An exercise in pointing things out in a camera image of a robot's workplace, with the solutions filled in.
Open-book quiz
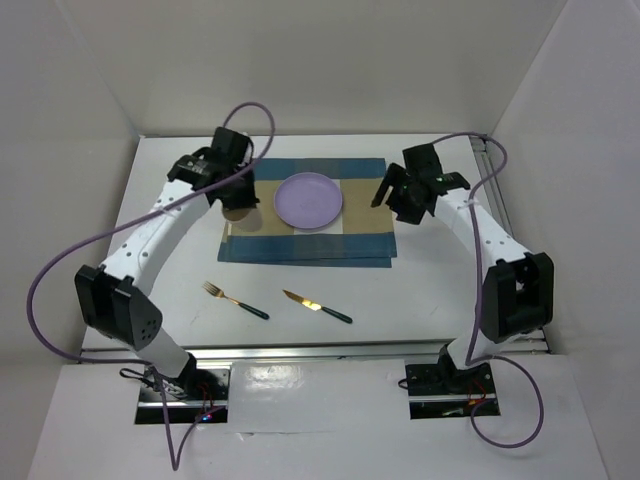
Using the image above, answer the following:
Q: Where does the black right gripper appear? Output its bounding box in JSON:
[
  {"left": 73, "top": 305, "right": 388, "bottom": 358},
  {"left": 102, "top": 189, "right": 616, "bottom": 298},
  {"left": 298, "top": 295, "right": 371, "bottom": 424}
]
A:
[{"left": 372, "top": 162, "right": 427, "bottom": 225}]

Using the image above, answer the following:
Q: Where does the beige cup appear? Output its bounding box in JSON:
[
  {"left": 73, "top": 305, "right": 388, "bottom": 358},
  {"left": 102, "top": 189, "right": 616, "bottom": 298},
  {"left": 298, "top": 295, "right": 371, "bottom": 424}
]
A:
[{"left": 221, "top": 204, "right": 263, "bottom": 232}]

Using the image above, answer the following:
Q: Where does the purple plate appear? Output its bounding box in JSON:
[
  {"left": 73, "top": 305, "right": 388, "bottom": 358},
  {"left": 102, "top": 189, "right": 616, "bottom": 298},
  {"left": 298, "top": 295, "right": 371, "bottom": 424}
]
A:
[{"left": 273, "top": 172, "right": 343, "bottom": 230}]

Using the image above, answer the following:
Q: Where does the blue beige white placemat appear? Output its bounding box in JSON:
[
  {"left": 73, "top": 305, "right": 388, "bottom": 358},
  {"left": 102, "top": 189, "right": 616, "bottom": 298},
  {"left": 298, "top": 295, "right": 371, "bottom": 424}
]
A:
[{"left": 217, "top": 157, "right": 397, "bottom": 268}]

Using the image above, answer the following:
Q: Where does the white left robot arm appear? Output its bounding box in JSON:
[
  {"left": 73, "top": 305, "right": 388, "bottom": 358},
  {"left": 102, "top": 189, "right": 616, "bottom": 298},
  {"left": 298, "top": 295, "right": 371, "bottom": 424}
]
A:
[{"left": 74, "top": 127, "right": 258, "bottom": 399}]

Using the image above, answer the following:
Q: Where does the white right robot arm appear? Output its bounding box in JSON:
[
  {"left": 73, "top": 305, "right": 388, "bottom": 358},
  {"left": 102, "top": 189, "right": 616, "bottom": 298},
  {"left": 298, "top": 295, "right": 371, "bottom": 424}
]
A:
[{"left": 371, "top": 143, "right": 554, "bottom": 393}]

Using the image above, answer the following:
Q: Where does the gold fork green handle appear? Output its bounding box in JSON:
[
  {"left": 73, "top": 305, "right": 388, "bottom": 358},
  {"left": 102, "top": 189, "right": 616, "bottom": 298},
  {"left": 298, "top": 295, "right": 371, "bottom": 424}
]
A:
[{"left": 202, "top": 281, "right": 270, "bottom": 321}]

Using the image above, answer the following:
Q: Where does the aluminium right rail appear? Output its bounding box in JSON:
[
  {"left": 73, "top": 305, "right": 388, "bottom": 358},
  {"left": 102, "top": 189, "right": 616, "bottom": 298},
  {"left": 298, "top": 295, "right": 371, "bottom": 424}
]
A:
[{"left": 469, "top": 136, "right": 513, "bottom": 235}]

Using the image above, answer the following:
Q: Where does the aluminium rail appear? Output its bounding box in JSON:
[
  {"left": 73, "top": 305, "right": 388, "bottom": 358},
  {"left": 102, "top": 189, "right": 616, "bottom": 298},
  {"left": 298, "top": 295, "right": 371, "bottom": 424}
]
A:
[
  {"left": 469, "top": 136, "right": 513, "bottom": 235},
  {"left": 81, "top": 332, "right": 550, "bottom": 361}
]

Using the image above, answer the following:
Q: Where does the gold knife green handle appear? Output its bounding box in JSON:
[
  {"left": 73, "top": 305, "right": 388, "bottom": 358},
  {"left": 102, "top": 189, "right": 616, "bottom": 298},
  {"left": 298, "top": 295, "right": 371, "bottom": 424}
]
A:
[{"left": 283, "top": 290, "right": 353, "bottom": 324}]

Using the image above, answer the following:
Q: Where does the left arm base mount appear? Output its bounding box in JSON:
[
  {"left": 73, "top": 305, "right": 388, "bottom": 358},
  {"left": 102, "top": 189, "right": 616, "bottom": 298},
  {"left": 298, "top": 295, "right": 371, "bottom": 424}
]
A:
[{"left": 119, "top": 366, "right": 231, "bottom": 425}]

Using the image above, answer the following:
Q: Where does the aluminium front rail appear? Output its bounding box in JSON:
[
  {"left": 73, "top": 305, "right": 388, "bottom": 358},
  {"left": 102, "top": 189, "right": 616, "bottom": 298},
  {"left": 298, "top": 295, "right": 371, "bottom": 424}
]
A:
[{"left": 81, "top": 332, "right": 550, "bottom": 361}]

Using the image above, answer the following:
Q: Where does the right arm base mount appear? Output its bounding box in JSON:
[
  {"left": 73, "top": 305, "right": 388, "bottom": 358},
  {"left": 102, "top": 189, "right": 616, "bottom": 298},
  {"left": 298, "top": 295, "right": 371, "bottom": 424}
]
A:
[{"left": 397, "top": 363, "right": 501, "bottom": 420}]

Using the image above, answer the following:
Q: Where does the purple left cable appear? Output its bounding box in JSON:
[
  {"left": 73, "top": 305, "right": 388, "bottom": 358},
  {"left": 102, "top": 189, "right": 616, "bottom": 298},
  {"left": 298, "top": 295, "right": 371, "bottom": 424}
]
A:
[{"left": 25, "top": 102, "right": 278, "bottom": 472}]

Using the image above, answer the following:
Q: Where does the purple cable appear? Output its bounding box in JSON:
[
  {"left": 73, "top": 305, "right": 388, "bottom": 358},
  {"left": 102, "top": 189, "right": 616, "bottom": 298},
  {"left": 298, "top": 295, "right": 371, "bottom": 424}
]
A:
[
  {"left": 429, "top": 131, "right": 545, "bottom": 448},
  {"left": 25, "top": 102, "right": 278, "bottom": 472}
]

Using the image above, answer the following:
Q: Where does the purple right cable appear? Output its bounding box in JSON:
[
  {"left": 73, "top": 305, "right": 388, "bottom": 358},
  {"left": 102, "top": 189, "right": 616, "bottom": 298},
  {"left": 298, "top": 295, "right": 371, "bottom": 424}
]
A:
[{"left": 429, "top": 131, "right": 545, "bottom": 448}]

